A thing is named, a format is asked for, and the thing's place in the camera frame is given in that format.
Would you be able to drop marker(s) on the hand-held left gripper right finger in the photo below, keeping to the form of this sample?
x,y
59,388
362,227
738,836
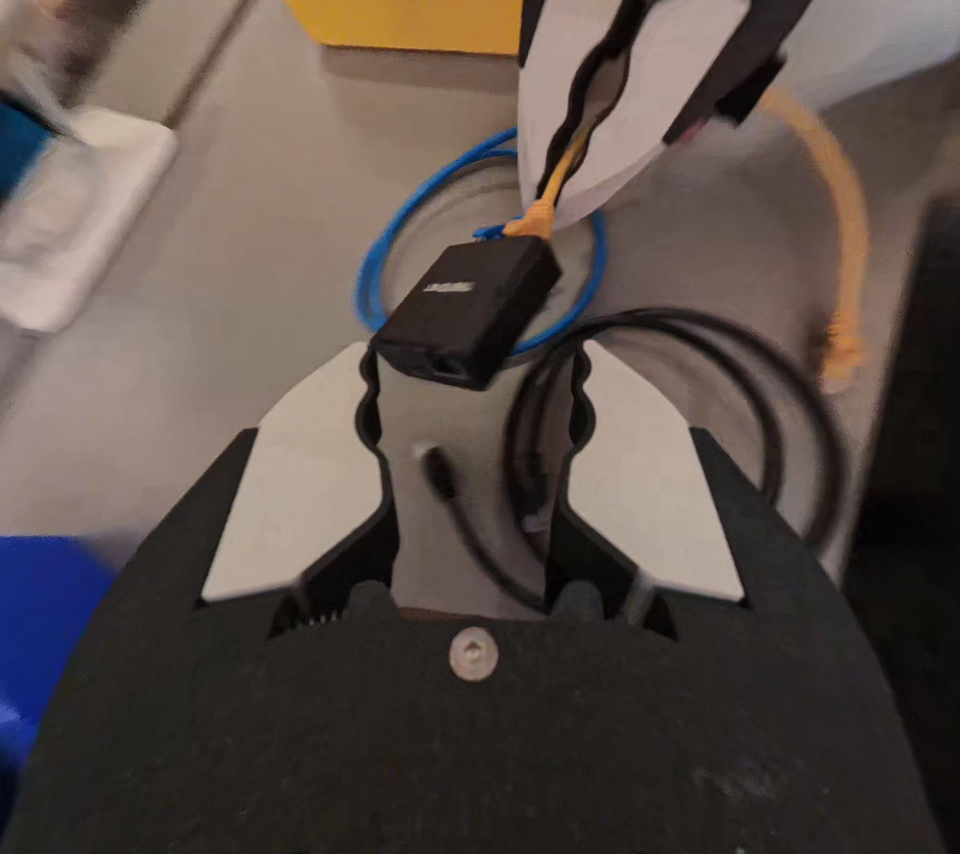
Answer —
x,y
645,479

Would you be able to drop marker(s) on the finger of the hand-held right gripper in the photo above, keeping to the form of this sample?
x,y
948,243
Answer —
x,y
555,44
667,74

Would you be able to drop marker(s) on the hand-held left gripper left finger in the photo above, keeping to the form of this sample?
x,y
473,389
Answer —
x,y
300,479

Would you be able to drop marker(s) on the black ethernet adapter box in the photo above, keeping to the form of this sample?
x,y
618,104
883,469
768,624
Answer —
x,y
465,314

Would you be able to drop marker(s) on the blue plastic storage bin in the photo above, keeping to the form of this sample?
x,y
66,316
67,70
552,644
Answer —
x,y
45,606

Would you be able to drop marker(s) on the white stand base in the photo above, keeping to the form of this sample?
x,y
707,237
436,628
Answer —
x,y
97,194

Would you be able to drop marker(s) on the teal blue box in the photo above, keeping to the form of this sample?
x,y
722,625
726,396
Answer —
x,y
22,142

